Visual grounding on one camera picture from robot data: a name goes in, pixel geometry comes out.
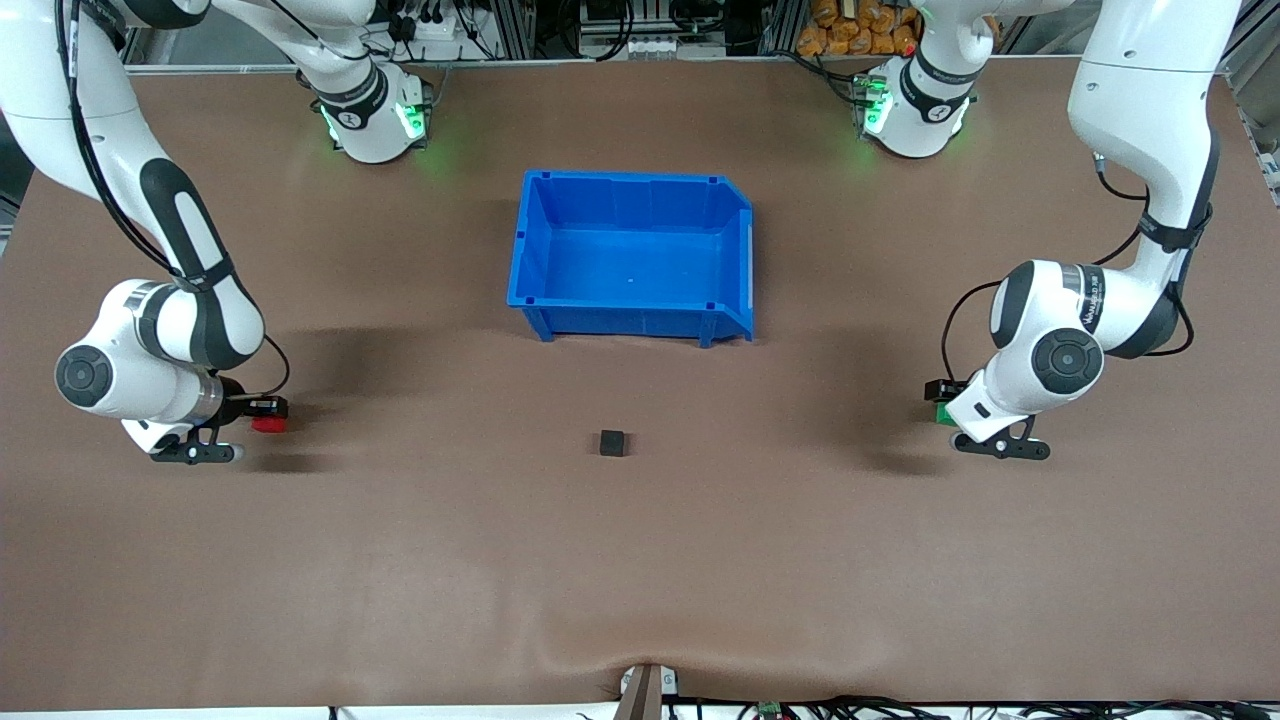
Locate aluminium frame post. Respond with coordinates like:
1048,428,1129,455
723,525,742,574
495,0,536,59
765,0,806,56

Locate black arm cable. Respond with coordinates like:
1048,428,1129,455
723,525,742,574
55,0,293,401
940,150,1216,401

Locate blue plastic storage bin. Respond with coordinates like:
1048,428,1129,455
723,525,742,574
506,169,756,349

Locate white power strip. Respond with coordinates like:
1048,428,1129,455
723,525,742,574
385,8,471,43

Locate table cover cloth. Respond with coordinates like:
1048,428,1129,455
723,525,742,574
0,55,1280,713

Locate aluminium frame profile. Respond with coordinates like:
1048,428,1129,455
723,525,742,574
1220,30,1280,206

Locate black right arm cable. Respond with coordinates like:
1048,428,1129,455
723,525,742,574
55,0,293,401

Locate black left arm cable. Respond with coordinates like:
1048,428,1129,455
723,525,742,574
940,150,1216,401

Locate orange snack bags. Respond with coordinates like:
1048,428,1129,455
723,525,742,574
797,0,919,57

